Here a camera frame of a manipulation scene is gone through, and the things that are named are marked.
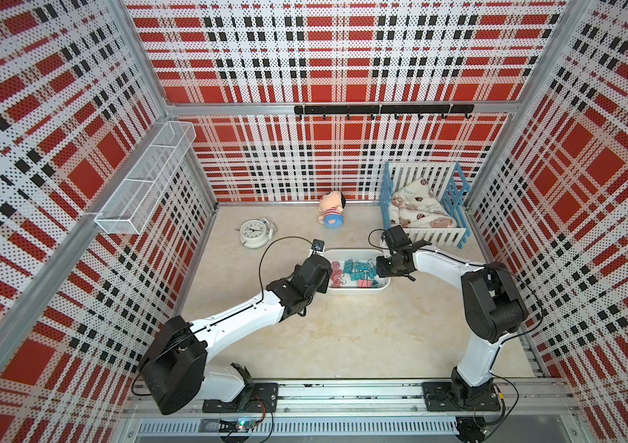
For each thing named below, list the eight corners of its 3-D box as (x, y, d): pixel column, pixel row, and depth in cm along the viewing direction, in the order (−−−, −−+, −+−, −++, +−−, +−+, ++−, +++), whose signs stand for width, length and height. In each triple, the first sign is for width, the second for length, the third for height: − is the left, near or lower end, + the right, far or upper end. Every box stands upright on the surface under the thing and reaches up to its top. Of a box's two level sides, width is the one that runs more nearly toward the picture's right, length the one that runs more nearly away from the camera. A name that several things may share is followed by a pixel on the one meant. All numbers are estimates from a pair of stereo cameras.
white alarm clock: (240, 248, 108) (237, 241, 104) (246, 224, 116) (243, 217, 112) (273, 248, 108) (271, 241, 104) (277, 224, 116) (275, 216, 112)
